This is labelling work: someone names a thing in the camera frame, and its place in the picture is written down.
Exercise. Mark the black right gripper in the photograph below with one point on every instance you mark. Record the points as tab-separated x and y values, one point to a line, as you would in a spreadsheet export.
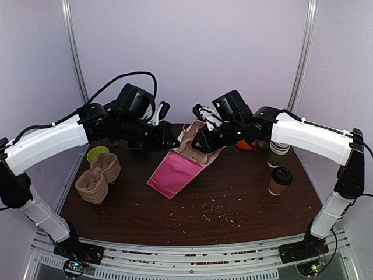
212	137

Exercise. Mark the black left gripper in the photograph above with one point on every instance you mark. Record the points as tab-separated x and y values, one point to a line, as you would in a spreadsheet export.
162	140

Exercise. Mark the pink and white paper bag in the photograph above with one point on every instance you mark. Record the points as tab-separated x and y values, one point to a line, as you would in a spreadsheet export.
182	164

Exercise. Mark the stack of paper cups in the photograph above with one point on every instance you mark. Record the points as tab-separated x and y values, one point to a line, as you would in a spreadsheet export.
276	154

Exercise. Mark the stack of cardboard cup carriers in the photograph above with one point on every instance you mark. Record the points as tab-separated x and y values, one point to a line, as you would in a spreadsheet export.
93	185

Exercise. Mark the single brown paper cup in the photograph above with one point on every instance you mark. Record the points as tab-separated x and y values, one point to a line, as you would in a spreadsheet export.
278	185

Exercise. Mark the single black cup lid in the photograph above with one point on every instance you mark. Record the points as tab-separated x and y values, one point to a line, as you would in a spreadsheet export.
282	176

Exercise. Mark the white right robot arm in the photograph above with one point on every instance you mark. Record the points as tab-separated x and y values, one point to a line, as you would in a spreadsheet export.
343	148

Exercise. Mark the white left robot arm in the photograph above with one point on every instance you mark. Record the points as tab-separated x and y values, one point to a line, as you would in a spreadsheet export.
25	164

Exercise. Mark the orange bowl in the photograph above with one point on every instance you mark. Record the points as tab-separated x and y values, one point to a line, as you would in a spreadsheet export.
244	146

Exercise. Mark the lime green bowl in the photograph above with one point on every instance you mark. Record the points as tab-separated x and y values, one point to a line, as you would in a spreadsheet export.
94	152

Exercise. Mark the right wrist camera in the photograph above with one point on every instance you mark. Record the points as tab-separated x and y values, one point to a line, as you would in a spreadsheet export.
208	116

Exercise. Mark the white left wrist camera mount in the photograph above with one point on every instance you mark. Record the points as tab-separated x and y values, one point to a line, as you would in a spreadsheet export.
160	113

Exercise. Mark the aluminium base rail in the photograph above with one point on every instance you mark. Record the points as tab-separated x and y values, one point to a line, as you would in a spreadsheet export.
250	260

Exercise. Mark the right aluminium frame post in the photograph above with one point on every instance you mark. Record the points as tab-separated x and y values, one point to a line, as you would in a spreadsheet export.
305	53

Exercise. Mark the aluminium frame post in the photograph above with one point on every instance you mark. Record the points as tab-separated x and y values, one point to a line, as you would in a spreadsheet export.
305	53
67	15

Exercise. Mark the left aluminium frame post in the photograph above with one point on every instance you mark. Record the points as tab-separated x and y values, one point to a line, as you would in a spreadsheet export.
67	15

